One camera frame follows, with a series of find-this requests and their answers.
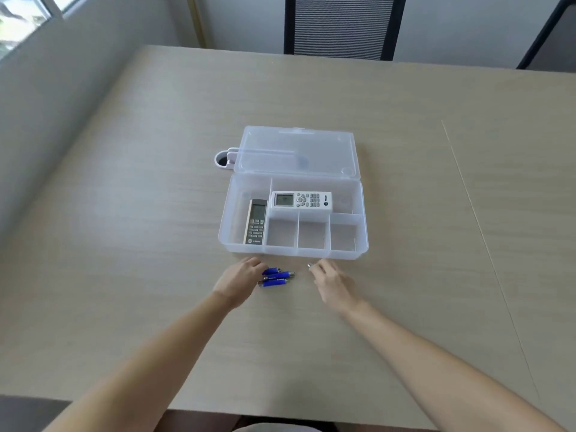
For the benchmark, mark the person's left hand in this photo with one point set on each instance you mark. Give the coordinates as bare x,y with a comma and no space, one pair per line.
236,281

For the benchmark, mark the clear plastic organizer box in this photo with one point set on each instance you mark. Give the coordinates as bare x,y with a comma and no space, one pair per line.
310,166

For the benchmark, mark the person's white shirt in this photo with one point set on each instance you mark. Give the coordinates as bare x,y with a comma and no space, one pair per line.
279,428

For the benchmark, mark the person's right hand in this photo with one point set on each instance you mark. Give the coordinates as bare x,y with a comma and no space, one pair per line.
336,287

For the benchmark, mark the gold metal trim strip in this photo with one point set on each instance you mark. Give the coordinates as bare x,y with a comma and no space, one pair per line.
197,17

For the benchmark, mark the silver remote control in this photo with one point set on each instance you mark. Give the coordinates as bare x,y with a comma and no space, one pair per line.
256,221

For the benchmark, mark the window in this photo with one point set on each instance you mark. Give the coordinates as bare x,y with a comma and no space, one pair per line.
27,17

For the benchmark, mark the white plastic remote holder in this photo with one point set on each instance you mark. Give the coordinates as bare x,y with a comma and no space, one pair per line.
222,159

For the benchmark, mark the white remote control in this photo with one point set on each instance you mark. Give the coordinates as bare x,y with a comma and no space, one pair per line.
300,200

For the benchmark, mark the person's left forearm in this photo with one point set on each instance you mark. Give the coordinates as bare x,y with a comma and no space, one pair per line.
148,368

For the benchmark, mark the person's left fingers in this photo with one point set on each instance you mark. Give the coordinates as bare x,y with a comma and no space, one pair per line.
257,266

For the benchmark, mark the person's right thumb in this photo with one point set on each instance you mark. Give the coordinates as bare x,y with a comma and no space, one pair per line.
317,278

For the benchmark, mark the black mesh office chair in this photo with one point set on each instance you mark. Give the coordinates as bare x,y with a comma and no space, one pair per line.
344,24

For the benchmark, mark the person's right forearm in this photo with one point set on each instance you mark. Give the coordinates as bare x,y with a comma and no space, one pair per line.
441,373

